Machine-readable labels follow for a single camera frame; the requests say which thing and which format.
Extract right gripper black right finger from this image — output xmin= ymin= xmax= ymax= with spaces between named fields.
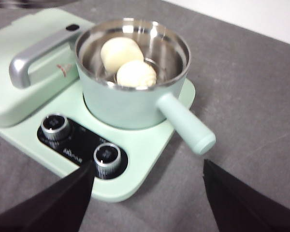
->
xmin=203 ymin=159 xmax=290 ymax=232

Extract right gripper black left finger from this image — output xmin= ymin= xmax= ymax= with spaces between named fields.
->
xmin=0 ymin=159 xmax=97 ymax=232

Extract ridged white bun green dots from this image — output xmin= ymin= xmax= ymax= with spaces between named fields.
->
xmin=116 ymin=60 xmax=158 ymax=88

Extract plain white steamed bun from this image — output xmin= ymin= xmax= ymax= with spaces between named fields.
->
xmin=100 ymin=37 xmax=145 ymax=76

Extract silver control knob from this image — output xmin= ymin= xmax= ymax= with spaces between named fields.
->
xmin=40 ymin=113 xmax=73 ymax=145
xmin=93 ymin=142 xmax=123 ymax=180

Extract mint green cooker base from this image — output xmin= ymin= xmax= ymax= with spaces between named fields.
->
xmin=0 ymin=8 xmax=196 ymax=203

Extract mint green handled pot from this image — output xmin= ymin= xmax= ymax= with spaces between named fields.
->
xmin=73 ymin=17 xmax=217 ymax=156

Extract silver grill lid handle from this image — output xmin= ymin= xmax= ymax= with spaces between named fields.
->
xmin=9 ymin=28 xmax=85 ymax=89

